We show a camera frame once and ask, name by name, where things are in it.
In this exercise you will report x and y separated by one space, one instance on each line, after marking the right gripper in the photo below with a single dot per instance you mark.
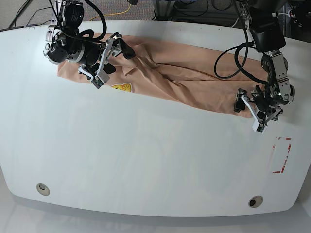
80 61

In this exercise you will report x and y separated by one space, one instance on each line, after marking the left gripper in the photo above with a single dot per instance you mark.
264 105

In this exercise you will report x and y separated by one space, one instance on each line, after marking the table grommet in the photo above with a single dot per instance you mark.
255 201
43 189

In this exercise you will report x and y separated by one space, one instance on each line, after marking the left table grommet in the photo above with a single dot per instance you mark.
43 189

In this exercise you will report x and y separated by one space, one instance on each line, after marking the right table grommet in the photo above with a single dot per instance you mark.
255 201

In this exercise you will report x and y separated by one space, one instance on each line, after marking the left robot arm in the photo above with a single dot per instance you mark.
260 18

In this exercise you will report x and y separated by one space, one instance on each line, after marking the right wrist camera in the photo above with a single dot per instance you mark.
99 81

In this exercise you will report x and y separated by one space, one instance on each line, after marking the peach t-shirt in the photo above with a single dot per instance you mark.
198 77

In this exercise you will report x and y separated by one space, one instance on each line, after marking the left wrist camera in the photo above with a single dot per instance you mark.
259 127

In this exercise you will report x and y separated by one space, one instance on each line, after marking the red tape rectangle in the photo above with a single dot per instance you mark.
280 153

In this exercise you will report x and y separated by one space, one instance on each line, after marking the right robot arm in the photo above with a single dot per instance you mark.
68 16

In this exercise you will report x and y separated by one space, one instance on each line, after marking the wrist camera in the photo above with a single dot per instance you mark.
99 81
259 127

